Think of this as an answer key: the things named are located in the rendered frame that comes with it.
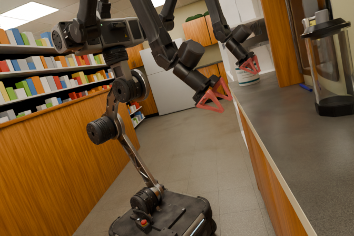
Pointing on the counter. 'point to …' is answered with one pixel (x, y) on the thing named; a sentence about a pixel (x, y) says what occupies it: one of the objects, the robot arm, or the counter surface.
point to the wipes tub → (244, 80)
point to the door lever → (307, 21)
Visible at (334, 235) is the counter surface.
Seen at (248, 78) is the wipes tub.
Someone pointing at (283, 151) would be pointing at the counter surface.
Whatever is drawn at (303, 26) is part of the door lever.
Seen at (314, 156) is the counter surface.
